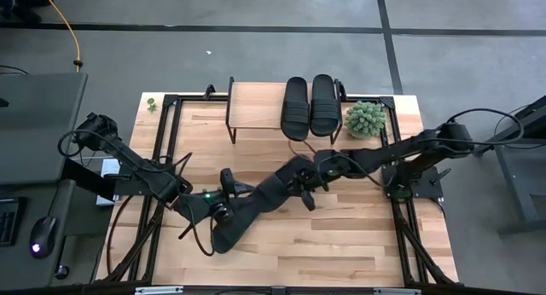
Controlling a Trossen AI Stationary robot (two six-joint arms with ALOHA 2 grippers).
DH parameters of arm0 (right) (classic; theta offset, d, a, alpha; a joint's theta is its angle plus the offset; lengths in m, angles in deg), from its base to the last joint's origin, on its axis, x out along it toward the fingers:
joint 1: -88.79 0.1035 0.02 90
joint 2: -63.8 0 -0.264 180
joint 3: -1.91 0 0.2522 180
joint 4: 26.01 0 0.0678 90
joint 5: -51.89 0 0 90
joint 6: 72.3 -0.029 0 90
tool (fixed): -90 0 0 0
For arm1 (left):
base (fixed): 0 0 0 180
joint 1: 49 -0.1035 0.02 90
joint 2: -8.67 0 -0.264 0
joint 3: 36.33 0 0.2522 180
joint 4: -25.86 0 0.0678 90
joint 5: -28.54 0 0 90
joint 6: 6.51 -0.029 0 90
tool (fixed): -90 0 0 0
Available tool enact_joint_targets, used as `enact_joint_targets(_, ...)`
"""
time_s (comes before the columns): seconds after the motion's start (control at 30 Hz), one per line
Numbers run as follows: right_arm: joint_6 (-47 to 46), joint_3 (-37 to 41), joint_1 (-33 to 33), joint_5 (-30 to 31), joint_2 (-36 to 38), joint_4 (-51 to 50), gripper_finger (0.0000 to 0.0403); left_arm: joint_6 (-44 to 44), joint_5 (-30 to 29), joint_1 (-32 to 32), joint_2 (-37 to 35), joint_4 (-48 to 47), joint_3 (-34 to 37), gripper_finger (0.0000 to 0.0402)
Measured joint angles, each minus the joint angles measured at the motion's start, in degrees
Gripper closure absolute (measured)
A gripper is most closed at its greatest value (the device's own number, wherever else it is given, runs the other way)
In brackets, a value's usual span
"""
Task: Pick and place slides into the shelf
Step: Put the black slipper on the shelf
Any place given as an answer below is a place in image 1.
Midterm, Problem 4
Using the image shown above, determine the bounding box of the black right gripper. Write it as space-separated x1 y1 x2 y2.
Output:
293 148 357 212

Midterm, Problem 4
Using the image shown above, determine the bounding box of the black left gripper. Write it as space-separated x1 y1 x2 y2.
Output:
177 168 257 226

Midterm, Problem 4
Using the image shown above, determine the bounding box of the black rubber slide sandal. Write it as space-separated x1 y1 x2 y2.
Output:
280 76 311 142
212 191 274 254
254 155 319 213
310 73 344 138

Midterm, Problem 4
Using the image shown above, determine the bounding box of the green artificial plant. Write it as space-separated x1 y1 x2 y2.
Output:
343 100 388 140

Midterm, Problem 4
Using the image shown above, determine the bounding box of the white power box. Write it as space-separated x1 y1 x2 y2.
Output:
96 158 122 207

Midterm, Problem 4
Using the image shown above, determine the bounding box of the dark grey desk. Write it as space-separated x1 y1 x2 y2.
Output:
0 178 113 290

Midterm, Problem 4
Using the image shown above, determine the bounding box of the black computer mouse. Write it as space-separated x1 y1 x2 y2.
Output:
28 215 59 260

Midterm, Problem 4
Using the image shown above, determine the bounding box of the grey desk panel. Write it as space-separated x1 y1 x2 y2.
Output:
0 72 90 188

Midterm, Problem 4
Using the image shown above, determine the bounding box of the black desk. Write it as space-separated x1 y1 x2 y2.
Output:
472 94 546 237

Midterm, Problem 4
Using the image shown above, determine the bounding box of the black keyboard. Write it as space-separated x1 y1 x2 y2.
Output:
0 196 23 248

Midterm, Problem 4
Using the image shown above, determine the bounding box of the black chair base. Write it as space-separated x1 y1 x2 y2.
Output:
0 0 55 26

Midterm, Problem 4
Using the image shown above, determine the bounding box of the wooden shelf with black frame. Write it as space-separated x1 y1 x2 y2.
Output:
224 75 347 146

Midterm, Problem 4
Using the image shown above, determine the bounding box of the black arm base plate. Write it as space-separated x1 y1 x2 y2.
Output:
380 164 445 202
113 161 177 198

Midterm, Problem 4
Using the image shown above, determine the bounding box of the black metal rig frame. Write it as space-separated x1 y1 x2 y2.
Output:
91 84 460 287

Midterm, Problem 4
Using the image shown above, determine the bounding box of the silver metal bracket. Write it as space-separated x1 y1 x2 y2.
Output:
134 286 185 295
373 287 422 295

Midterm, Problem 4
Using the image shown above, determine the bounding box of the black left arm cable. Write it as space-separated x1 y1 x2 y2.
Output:
57 128 108 159

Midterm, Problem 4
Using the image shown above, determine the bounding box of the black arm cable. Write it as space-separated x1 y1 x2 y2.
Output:
445 107 526 148
57 128 108 159

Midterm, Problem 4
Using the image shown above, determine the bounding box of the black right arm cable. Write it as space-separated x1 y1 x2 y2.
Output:
445 107 526 148

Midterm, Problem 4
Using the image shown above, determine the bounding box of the yellow cable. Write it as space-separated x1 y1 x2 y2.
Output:
38 0 84 73

